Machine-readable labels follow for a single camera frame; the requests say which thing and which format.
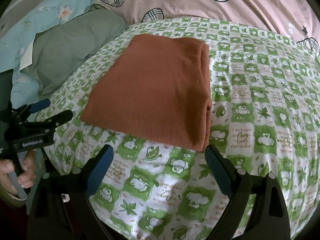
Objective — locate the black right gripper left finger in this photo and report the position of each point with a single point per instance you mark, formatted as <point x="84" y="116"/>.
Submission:
<point x="86" y="181"/>

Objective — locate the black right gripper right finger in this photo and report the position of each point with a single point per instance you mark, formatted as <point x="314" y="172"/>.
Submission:
<point x="235" y="183"/>

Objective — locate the rust orange garment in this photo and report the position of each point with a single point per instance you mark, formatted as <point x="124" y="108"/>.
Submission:
<point x="158" y="89"/>

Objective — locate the olive green left sleeve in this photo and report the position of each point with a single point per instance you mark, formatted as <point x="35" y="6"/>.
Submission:
<point x="10" y="199"/>

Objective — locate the grey green pillow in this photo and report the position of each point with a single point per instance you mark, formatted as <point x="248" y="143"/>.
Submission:
<point x="60" y="50"/>

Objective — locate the light blue floral cloth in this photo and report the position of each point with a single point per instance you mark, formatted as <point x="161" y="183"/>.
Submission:
<point x="14" y="44"/>

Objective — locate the pink heart pattern bedsheet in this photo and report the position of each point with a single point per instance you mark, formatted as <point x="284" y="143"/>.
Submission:
<point x="296" y="19"/>

